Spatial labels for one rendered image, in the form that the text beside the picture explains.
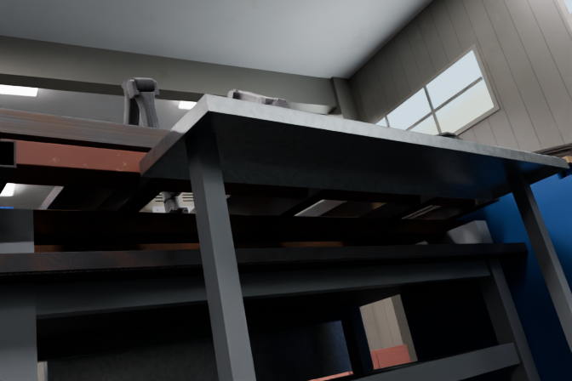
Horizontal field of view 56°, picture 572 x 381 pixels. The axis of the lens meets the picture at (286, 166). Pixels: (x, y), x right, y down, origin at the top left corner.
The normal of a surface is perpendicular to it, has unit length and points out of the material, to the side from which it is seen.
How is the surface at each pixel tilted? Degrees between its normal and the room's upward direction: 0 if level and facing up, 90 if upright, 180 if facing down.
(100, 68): 90
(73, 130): 90
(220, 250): 90
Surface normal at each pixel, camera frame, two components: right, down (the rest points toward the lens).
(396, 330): -0.85, -0.02
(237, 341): 0.59, -0.40
